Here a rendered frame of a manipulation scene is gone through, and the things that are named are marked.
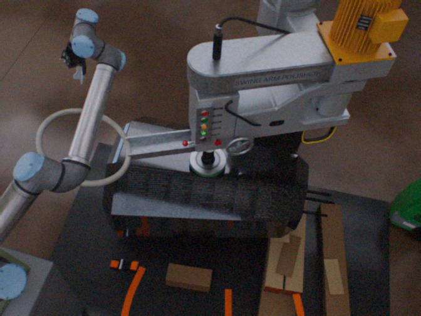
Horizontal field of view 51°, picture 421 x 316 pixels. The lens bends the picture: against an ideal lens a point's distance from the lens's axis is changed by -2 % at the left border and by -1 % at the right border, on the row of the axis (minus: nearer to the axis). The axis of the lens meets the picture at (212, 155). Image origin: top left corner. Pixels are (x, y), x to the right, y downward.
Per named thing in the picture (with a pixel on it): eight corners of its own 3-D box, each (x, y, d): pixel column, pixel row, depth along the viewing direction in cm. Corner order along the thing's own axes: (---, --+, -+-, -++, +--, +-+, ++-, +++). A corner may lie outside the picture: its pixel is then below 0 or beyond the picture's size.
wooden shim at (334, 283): (322, 259, 314) (323, 259, 312) (336, 259, 314) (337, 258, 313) (329, 294, 300) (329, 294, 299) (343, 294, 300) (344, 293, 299)
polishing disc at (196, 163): (220, 179, 259) (220, 178, 258) (185, 169, 261) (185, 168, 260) (229, 150, 271) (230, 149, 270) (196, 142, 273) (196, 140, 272)
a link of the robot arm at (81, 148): (86, 200, 172) (131, 51, 193) (57, 190, 164) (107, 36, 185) (72, 201, 180) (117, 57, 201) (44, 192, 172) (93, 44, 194)
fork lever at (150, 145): (245, 122, 260) (246, 116, 255) (254, 149, 249) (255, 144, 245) (124, 136, 247) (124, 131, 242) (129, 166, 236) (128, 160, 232)
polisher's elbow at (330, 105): (305, 95, 249) (313, 70, 232) (336, 89, 253) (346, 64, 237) (319, 121, 239) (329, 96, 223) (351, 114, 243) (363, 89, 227)
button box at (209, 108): (209, 138, 230) (212, 101, 207) (210, 142, 229) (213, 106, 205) (193, 140, 229) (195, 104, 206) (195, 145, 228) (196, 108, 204)
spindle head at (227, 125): (250, 115, 257) (260, 58, 220) (260, 147, 246) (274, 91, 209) (188, 124, 252) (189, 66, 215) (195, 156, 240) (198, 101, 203)
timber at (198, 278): (165, 285, 307) (165, 279, 297) (169, 268, 313) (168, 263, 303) (208, 292, 306) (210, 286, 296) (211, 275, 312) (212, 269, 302)
